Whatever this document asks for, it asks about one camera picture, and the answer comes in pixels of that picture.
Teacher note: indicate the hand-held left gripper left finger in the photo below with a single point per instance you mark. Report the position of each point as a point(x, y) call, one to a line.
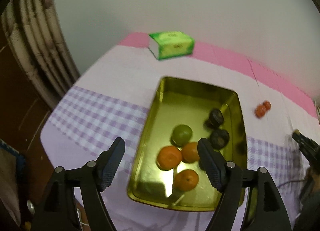
point(110, 173)

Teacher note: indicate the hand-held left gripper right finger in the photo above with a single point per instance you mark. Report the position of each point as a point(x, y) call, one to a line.
point(212, 171)

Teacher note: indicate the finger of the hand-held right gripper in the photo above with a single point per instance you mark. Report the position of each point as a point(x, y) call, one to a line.
point(306, 144)

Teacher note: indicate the orange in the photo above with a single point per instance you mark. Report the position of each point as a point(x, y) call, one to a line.
point(186, 179)
point(190, 151)
point(169, 157)

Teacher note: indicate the dark purple passion fruit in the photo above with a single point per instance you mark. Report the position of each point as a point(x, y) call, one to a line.
point(220, 139)
point(215, 118)

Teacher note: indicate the green lime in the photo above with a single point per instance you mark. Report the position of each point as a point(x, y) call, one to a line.
point(182, 134)

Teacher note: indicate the gold metal tray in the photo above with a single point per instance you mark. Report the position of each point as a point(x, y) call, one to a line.
point(190, 101)

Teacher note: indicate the small silver round object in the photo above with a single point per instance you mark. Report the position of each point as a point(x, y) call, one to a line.
point(30, 206)

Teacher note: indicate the grey cushion with blue edge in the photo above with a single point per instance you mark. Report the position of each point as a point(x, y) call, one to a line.
point(7, 178)

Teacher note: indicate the green tissue box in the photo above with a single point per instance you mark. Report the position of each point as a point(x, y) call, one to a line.
point(172, 44)

